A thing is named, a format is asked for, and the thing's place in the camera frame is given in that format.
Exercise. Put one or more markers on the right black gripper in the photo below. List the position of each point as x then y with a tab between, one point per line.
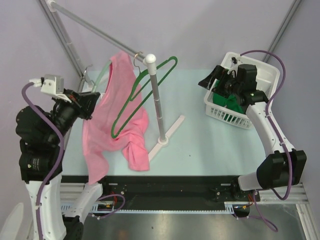
208	82

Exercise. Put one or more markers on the pink t shirt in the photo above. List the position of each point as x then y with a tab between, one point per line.
117	124

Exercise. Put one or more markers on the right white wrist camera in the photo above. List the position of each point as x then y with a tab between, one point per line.
236	61

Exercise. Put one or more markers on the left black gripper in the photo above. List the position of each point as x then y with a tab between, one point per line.
86	100

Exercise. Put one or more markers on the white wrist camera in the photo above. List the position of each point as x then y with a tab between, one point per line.
51	85
236	61

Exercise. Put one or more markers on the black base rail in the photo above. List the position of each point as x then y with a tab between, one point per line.
176	193

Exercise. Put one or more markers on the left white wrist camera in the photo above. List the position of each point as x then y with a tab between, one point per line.
51	85

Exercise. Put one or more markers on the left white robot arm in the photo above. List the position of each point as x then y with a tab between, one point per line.
42	147

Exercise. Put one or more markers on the grey clothes rack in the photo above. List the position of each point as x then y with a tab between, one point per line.
145	77

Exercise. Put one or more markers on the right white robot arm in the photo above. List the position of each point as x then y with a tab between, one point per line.
284	164

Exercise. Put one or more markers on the white plastic basket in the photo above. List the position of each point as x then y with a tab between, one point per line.
267	81

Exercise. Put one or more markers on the light green wire hanger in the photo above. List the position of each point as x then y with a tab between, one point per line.
101	78

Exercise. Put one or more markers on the green t shirt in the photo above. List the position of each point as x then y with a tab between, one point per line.
229	103

